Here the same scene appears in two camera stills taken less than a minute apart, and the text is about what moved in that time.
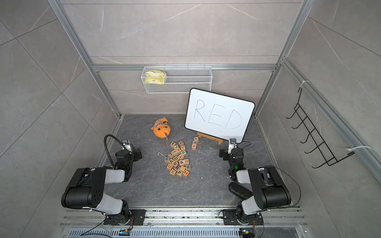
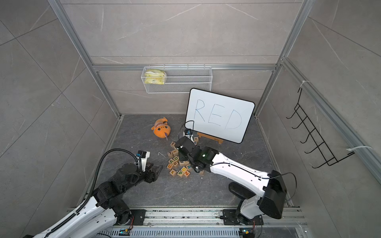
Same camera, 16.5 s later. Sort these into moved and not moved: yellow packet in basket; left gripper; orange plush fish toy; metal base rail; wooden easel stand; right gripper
Moved: right gripper; left gripper
Not moved: orange plush fish toy; metal base rail; wooden easel stand; yellow packet in basket
